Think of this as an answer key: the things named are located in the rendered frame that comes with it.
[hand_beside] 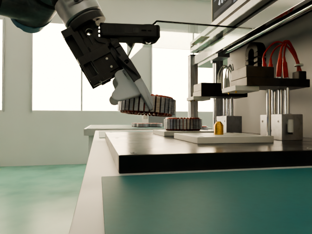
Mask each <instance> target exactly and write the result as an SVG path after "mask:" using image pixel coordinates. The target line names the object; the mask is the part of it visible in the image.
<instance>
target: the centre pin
mask: <svg viewBox="0 0 312 234"><path fill-rule="evenodd" d="M214 135H223V124H222V122H221V121H217V122H216V123H215V124H214Z"/></svg>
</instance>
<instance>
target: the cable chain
mask: <svg viewBox="0 0 312 234"><path fill-rule="evenodd" d="M265 50H266V47H265V45H264V44H263V43H261V42H251V43H250V44H249V45H248V46H247V49H246V53H245V56H246V57H245V60H246V61H247V62H245V66H262V64H263V63H262V57H263V54H264V52H265Z"/></svg>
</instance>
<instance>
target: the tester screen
mask: <svg viewBox="0 0 312 234"><path fill-rule="evenodd" d="M227 1H228V0H226V1H225V2H223V3H222V4H221V5H220V6H219V7H218V0H214V13H215V12H216V11H217V10H218V9H220V8H221V7H222V6H223V5H224V4H225V3H226V2H227ZM236 1H238V0H236ZM236 1H235V2H236ZM235 2H234V0H232V3H231V4H230V5H229V6H228V7H226V8H225V9H224V10H223V11H222V12H221V13H220V14H218V15H217V16H216V17H215V18H214V21H215V20H216V19H217V18H218V17H219V16H220V15H222V14H223V13H224V12H225V11H226V10H228V9H229V8H230V7H231V6H232V5H233V4H234V3H235Z"/></svg>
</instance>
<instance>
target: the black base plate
mask: <svg viewBox="0 0 312 234"><path fill-rule="evenodd" d="M105 139H106V142H107V144H108V147H109V149H110V152H111V155H112V157H113V160H114V162H115V165H116V167H117V170H118V172H119V173H120V174H126V173H149V172H171V171H194V170H217V169H250V168H273V167H296V166H312V138H309V137H303V140H292V141H281V140H273V141H274V142H273V143H211V144H196V143H191V142H187V141H183V140H179V139H175V138H174V136H161V135H157V134H153V132H105Z"/></svg>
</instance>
